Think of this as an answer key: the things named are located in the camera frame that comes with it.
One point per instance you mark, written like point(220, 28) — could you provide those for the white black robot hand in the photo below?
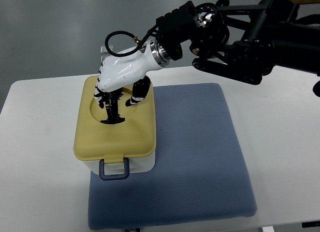
point(117, 72)

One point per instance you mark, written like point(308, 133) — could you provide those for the white storage box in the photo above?
point(136, 165)

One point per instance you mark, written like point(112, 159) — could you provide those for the yellow box lid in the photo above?
point(114, 143)

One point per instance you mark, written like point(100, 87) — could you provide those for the blue padded mat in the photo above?
point(199, 172)

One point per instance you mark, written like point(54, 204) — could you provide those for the black table label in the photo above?
point(311, 224)

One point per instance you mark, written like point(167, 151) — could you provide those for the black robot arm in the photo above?
point(242, 43)

